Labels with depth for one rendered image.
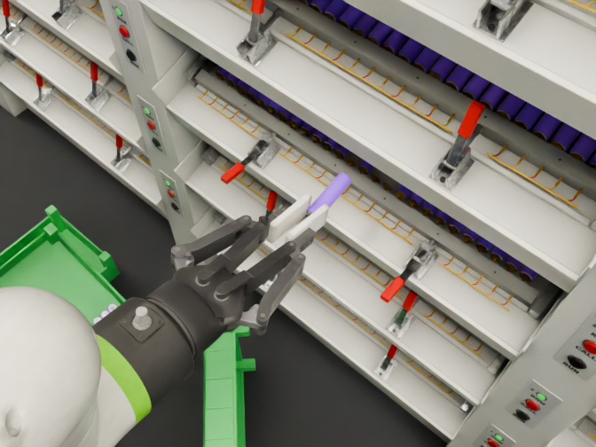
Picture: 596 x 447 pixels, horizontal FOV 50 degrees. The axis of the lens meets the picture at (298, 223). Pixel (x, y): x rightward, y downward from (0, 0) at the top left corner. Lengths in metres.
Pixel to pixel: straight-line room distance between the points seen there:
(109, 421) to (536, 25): 0.45
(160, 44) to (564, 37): 0.57
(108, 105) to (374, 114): 0.69
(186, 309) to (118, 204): 1.00
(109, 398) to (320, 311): 0.71
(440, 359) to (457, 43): 0.57
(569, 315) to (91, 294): 0.98
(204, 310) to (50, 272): 0.84
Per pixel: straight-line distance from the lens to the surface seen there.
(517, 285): 0.81
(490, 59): 0.54
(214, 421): 1.11
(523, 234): 0.66
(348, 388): 1.33
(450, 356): 1.00
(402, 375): 1.18
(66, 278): 1.41
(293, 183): 0.89
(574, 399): 0.83
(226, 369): 1.14
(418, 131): 0.69
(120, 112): 1.27
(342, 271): 1.03
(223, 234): 0.69
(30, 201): 1.65
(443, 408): 1.18
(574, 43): 0.53
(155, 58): 0.94
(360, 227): 0.85
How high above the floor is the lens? 1.26
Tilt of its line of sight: 58 degrees down
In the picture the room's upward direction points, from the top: straight up
